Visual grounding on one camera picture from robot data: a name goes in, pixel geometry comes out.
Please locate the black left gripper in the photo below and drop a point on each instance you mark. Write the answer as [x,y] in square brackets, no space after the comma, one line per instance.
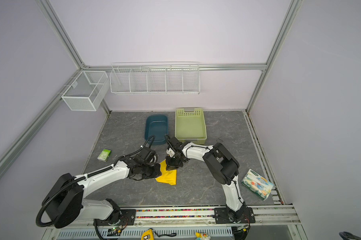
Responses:
[156,173]

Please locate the colourful tissue packet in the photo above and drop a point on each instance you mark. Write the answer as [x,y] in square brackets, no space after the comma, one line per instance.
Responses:
[257,184]

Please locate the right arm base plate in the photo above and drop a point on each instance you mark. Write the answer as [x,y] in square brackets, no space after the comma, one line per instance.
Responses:
[225,215]

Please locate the yellow paper napkin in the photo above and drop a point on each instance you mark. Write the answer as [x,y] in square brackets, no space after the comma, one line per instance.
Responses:
[168,176]

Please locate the yellow handheld device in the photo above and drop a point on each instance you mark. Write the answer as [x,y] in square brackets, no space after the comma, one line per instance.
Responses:
[148,235]

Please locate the white wire wall basket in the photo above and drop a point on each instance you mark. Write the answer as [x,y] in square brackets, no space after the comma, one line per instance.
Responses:
[155,78]

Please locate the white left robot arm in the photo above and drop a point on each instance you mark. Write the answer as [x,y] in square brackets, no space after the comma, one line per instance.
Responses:
[67,200]

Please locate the small green box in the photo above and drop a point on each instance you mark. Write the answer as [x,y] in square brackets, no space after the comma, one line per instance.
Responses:
[104,155]

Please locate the yellow white toy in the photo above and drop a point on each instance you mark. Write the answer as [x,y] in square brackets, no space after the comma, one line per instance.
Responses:
[202,236]

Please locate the dark teal plastic tub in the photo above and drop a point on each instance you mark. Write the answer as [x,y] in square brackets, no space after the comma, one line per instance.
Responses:
[157,125]

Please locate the white mesh wall box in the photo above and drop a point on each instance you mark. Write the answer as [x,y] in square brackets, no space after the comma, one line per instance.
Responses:
[87,91]

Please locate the light green perforated basket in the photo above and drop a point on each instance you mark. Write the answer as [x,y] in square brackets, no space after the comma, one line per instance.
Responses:
[190,125]

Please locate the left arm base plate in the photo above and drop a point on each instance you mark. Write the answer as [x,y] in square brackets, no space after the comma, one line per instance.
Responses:
[125,217]

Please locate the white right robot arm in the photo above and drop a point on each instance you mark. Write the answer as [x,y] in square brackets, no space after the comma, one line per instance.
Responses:
[222,165]

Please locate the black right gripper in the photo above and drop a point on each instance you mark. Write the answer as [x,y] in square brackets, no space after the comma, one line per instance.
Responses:
[169,164]

